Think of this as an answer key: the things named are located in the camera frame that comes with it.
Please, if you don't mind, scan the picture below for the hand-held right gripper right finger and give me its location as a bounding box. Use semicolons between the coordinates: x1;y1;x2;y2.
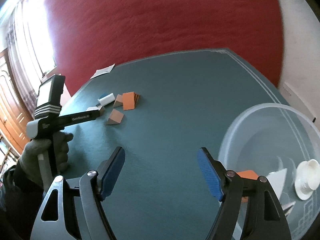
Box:
197;147;290;240

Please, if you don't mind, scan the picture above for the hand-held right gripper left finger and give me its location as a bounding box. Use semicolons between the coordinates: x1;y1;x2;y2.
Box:
30;146;126;240

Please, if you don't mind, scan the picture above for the tan wedge block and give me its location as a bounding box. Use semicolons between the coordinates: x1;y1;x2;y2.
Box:
113;94;125;108
105;109;125;126

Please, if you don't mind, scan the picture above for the white rectangular block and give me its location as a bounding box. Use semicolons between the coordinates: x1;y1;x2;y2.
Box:
100;93;116;107

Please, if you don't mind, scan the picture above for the orange black striped wedge block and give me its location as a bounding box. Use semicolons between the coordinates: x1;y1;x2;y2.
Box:
235;169;258;180

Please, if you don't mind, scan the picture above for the clear plastic basin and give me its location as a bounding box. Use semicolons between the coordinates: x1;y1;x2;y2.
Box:
218;102;320;240

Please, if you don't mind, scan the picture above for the large white wedge block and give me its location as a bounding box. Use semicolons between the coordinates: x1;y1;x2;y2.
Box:
265;168;297;215

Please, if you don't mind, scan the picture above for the person's left hand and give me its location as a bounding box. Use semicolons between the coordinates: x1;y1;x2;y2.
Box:
19;131;74;188

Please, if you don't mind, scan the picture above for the patterned curtain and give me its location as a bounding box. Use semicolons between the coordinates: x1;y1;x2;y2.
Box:
5;5;43;100

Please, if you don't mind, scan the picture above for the wooden cabinet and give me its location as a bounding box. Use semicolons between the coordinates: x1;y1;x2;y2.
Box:
0;50;33;155

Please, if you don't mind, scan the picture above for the white paper slip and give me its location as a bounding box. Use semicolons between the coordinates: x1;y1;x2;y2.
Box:
90;64;115;79

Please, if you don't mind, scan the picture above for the bright window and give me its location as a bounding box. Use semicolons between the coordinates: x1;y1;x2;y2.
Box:
15;0;58;80

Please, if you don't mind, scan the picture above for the green table mat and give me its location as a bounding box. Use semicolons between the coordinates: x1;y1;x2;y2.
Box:
59;47;320;240

